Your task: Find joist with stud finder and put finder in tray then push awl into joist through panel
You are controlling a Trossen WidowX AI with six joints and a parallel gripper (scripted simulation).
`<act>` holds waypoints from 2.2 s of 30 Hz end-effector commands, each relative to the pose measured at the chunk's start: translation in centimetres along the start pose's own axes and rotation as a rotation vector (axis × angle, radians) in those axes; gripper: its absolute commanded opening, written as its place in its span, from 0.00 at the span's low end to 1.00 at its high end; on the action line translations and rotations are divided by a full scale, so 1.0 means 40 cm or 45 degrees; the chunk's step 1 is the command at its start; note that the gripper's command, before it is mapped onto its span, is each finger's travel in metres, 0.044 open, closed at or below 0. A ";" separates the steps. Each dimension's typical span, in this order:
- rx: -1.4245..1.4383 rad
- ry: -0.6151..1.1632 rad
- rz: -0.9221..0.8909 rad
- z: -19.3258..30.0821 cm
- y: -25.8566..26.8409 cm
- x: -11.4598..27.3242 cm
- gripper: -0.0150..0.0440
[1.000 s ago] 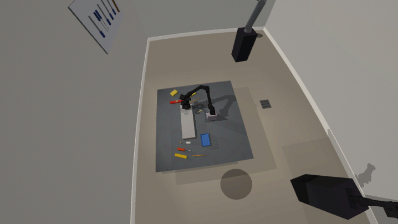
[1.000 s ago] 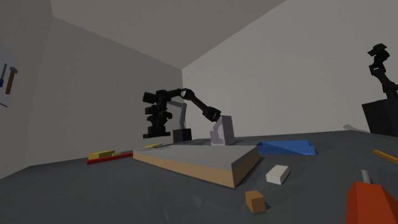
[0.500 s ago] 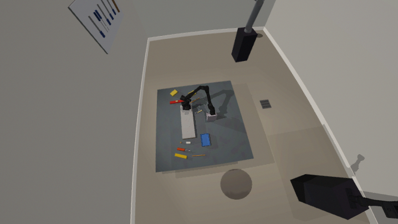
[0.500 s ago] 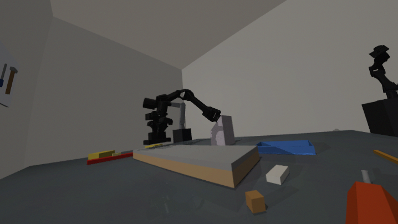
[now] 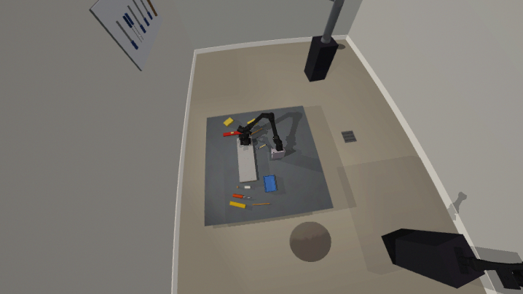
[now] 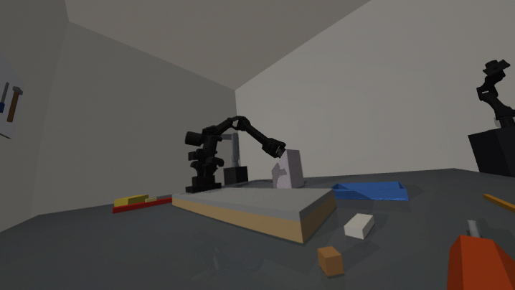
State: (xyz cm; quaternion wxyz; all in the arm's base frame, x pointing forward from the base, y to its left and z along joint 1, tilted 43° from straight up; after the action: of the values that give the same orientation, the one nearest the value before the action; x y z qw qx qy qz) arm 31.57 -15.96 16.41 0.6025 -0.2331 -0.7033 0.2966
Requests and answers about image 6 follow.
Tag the orange-brown wooden bar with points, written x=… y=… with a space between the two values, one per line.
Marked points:
x=499 y=202

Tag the brown block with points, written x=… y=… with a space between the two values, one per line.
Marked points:
x=330 y=260

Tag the dark red flat bar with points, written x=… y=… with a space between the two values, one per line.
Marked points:
x=147 y=203

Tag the blue shallow tray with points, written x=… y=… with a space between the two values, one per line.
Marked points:
x=370 y=191

